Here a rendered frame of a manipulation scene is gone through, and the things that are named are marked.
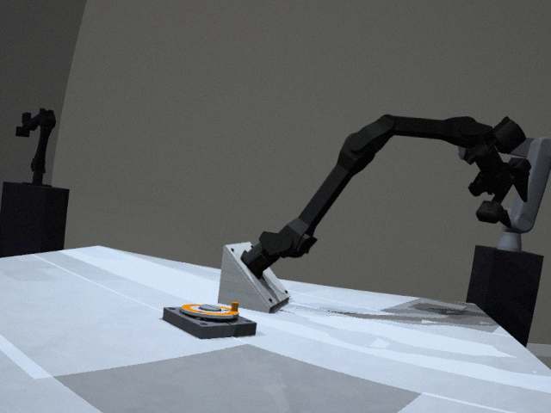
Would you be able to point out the orange round plate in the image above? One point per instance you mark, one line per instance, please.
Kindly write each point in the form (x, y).
(224, 313)

